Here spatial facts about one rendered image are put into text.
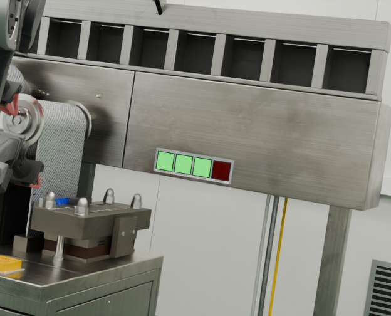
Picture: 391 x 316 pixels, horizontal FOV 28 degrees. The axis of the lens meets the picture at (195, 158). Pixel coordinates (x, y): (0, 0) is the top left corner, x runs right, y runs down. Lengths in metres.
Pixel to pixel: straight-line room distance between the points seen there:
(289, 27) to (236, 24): 0.16
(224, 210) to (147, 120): 2.45
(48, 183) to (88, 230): 0.23
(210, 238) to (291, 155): 2.65
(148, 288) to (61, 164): 0.45
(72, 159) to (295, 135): 0.65
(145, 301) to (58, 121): 0.59
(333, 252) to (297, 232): 2.28
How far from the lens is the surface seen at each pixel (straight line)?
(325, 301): 2.39
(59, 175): 2.29
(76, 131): 2.34
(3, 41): 1.17
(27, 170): 2.11
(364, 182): 2.17
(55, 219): 2.10
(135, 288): 2.28
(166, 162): 2.34
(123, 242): 2.23
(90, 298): 2.05
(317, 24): 2.23
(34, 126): 2.17
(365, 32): 2.20
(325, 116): 2.19
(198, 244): 4.85
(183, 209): 4.87
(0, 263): 1.93
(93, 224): 2.10
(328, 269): 2.37
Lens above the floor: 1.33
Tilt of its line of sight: 3 degrees down
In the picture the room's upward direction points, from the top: 8 degrees clockwise
